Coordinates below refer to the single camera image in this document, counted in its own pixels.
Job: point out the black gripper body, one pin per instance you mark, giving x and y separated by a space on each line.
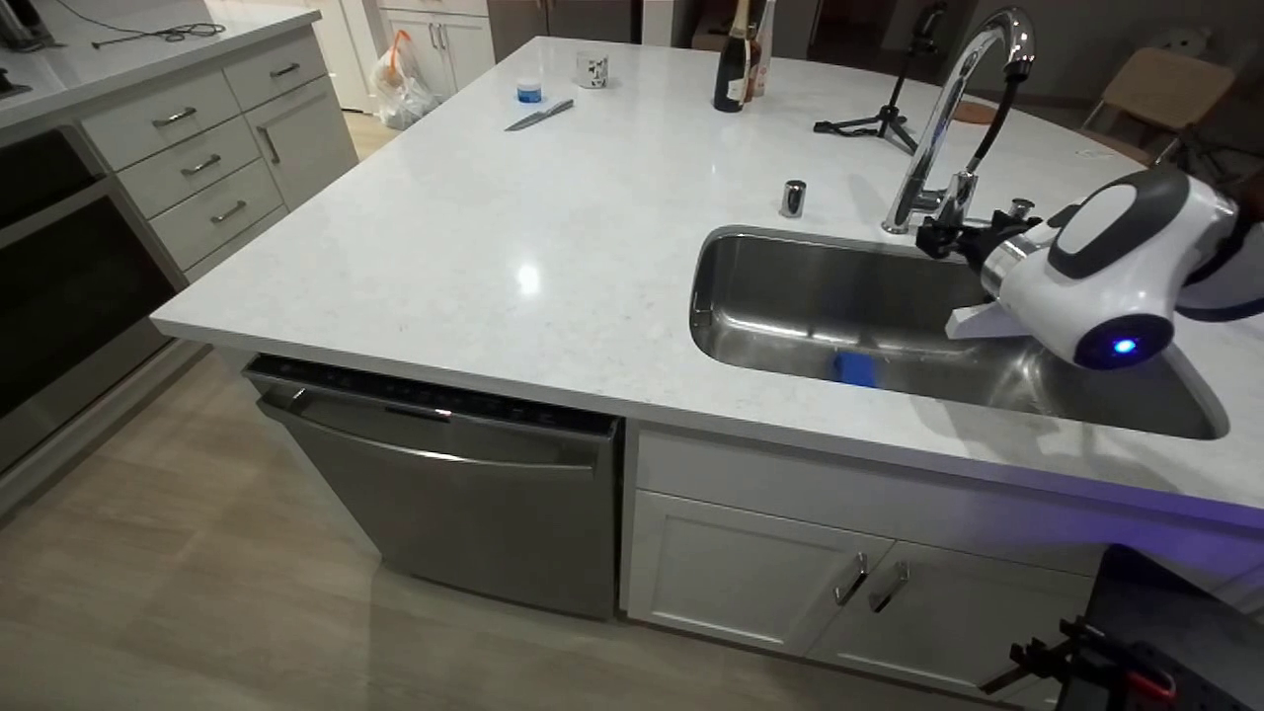
1006 240

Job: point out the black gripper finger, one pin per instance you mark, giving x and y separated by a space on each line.
943 240
1013 210

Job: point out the shiny steel cup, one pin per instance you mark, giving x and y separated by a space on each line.
962 194

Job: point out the round wooden disc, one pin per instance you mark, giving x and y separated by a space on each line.
980 112

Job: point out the stainless steel sink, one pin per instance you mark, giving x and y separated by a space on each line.
843 311

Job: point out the black tripod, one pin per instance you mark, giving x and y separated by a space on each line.
869 127

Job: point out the blue sponge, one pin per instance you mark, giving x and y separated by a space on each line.
856 371

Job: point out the chrome gooseneck faucet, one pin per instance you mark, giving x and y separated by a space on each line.
980 52

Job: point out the light wooden board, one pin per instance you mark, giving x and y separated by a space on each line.
754 52

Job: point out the white false drawer front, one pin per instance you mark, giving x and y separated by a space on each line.
816 481

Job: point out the dark glass bottle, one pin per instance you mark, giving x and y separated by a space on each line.
728 64

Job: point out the white cabinet door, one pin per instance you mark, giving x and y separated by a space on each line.
962 635
736 573

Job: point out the stainless steel fridge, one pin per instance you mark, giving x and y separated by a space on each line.
565 20

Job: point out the blue tape roll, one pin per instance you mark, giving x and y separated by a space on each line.
529 98

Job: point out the dark robot cart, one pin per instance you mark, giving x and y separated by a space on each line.
1210 635

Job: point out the white background cabinet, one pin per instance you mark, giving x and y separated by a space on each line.
446 47

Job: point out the stainless steel dishwasher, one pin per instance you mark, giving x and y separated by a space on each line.
458 514

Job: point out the plastic bag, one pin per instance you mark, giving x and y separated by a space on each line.
400 83

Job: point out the grey cabinet door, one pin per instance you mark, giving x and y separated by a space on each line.
311 141

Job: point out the small grey drawer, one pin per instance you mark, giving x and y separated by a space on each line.
258 82

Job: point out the wide grey drawer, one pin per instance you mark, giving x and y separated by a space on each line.
132 126

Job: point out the black oven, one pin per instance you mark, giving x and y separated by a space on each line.
66 303

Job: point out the black countertop device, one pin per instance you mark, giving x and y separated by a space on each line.
24 20

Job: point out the black clamp mount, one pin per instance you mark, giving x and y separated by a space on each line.
1120 665

